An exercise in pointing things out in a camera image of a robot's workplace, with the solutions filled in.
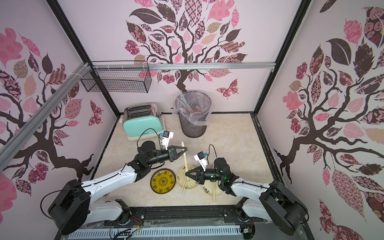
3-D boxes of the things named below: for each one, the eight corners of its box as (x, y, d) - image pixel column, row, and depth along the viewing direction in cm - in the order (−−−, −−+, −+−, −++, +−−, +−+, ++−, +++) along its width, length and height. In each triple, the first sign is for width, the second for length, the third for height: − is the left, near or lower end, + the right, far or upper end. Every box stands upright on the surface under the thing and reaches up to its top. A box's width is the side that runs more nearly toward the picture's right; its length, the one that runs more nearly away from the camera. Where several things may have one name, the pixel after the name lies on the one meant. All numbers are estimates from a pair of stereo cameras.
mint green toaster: (127, 141, 105) (117, 124, 91) (135, 121, 118) (126, 103, 103) (161, 141, 105) (155, 124, 91) (164, 121, 118) (160, 103, 103)
